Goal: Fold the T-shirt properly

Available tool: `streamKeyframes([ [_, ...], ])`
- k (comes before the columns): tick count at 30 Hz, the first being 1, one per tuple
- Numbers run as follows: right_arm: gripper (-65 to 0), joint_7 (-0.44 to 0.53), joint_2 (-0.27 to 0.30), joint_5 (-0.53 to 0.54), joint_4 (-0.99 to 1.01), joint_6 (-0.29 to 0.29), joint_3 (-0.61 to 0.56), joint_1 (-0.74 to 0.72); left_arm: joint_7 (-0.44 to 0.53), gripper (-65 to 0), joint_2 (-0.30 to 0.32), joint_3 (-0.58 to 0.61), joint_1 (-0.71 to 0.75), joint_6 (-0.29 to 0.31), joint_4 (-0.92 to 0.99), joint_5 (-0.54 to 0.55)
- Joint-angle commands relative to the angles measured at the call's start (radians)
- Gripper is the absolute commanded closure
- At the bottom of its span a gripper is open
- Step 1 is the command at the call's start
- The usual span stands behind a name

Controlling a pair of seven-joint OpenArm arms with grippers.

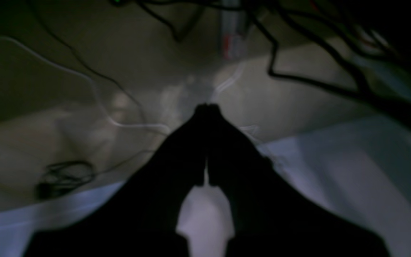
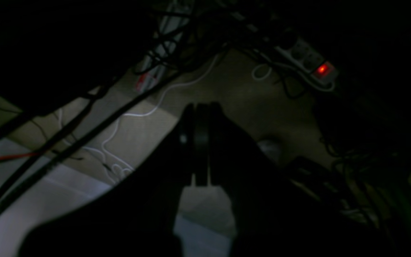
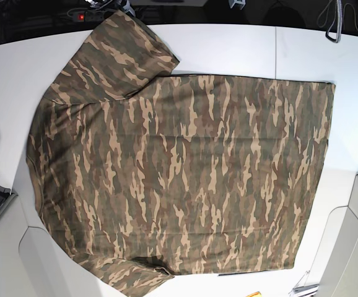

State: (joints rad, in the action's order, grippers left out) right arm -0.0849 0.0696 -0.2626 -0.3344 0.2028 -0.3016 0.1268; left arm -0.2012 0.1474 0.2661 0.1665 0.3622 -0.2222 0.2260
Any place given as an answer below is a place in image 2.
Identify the white cable on floor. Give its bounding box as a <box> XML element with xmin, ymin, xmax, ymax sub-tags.
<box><xmin>57</xmin><ymin>54</ymin><xmax>224</xmax><ymax>184</ymax></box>

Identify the red wire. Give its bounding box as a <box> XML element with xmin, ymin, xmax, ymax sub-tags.
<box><xmin>0</xmin><ymin>152</ymin><xmax>40</xmax><ymax>165</ymax></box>

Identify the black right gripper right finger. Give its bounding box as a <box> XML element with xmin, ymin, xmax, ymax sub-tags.
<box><xmin>210</xmin><ymin>103</ymin><xmax>395</xmax><ymax>257</ymax></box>

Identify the white power strip red switch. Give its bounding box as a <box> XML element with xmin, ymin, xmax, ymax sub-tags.
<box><xmin>274</xmin><ymin>37</ymin><xmax>339</xmax><ymax>90</ymax></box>

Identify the black corrugated cable conduit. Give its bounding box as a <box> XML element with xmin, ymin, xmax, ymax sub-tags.
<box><xmin>0</xmin><ymin>70</ymin><xmax>184</xmax><ymax>240</ymax></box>

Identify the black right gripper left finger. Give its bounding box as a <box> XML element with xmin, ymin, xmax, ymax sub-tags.
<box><xmin>20</xmin><ymin>104</ymin><xmax>196</xmax><ymax>257</ymax></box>

